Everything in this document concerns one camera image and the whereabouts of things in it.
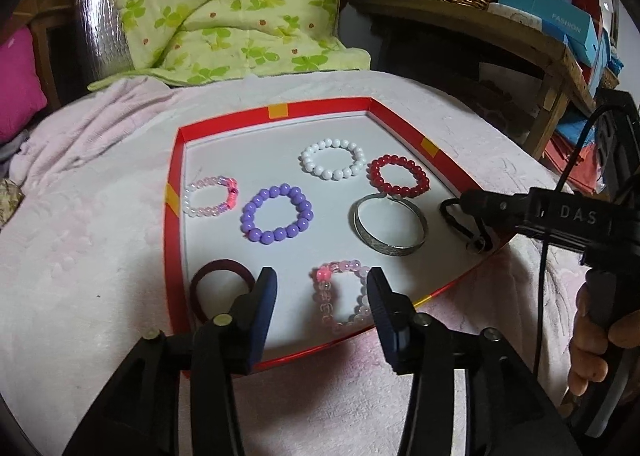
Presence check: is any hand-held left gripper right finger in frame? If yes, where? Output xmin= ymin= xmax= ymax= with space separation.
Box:
xmin=366 ymin=266 xmax=578 ymax=456

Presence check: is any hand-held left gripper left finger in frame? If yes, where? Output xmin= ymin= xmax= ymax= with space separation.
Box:
xmin=62 ymin=266 xmax=278 ymax=456

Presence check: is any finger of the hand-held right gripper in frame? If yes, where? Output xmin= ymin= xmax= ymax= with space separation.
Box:
xmin=459 ymin=187 xmax=533 ymax=237

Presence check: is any black cord bracelet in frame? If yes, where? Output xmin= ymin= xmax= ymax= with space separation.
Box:
xmin=439 ymin=197 xmax=493 ymax=253

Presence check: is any clear pink bead bracelet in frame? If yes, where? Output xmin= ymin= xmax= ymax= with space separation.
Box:
xmin=312 ymin=259 xmax=373 ymax=332

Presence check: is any red bead bracelet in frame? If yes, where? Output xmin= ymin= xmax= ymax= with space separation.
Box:
xmin=367 ymin=153 xmax=431 ymax=199

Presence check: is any pink and white bead bracelet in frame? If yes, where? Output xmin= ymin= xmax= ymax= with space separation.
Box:
xmin=182 ymin=175 xmax=240 ymax=218

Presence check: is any red cardboard box tray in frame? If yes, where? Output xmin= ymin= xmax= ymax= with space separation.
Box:
xmin=162 ymin=96 xmax=506 ymax=379

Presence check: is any person's right hand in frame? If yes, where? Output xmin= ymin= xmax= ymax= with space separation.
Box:
xmin=567 ymin=280 xmax=640 ymax=409

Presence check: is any red bag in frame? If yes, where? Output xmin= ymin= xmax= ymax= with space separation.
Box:
xmin=542 ymin=131 xmax=608 ymax=192

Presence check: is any dark maroon bangle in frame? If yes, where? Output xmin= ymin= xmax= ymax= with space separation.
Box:
xmin=190 ymin=259 xmax=258 ymax=324

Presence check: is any silver metal bangle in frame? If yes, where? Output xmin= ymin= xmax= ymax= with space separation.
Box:
xmin=349 ymin=192 xmax=429 ymax=257

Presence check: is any black case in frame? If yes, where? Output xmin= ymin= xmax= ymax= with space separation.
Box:
xmin=595 ymin=89 xmax=640 ymax=197

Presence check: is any blue bag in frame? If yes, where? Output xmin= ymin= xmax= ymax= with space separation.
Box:
xmin=555 ymin=106 xmax=601 ymax=147

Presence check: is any wooden table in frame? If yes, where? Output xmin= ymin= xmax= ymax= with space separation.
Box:
xmin=350 ymin=0 xmax=598 ymax=162

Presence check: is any white cardboard box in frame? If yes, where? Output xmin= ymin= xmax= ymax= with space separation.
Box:
xmin=487 ymin=3 xmax=543 ymax=30

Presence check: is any pale pink embossed blanket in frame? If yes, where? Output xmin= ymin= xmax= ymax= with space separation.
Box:
xmin=0 ymin=71 xmax=640 ymax=456

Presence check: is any small floral patterned cloth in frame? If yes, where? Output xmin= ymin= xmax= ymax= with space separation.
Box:
xmin=0 ymin=179 xmax=25 ymax=229

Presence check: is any grey cloth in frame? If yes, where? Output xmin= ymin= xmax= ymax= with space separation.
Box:
xmin=0 ymin=129 xmax=31 ymax=177

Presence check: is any green floral quilt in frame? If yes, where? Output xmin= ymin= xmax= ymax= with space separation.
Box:
xmin=87 ymin=0 xmax=372 ymax=92

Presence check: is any silver foil mat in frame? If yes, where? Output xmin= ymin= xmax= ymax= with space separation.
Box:
xmin=75 ymin=0 xmax=136 ymax=82

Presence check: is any magenta pillow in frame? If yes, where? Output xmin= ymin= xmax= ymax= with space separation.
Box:
xmin=0 ymin=26 xmax=48 ymax=142

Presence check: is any black cable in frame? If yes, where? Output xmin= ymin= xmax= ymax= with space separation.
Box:
xmin=532 ymin=104 xmax=640 ymax=377

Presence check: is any purple bead bracelet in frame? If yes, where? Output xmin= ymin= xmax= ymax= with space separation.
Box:
xmin=240 ymin=183 xmax=315 ymax=243

